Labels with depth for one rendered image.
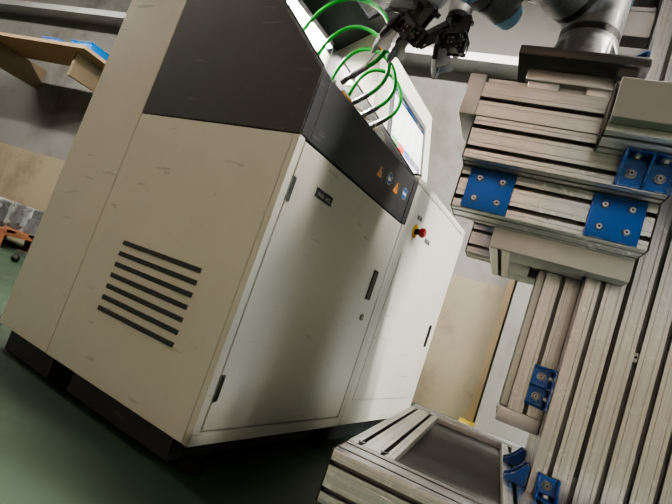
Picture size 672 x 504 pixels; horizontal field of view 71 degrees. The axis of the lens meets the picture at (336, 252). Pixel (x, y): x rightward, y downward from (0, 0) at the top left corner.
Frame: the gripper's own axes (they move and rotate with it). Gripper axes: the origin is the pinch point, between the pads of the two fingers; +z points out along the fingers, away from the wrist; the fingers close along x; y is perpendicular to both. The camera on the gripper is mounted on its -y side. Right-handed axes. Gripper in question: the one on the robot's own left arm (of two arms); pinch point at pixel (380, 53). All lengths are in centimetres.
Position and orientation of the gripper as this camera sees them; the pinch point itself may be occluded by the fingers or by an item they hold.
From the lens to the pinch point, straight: 159.2
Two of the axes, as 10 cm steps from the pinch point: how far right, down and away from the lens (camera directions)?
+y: 3.9, 8.0, -4.6
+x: 6.9, 0.8, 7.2
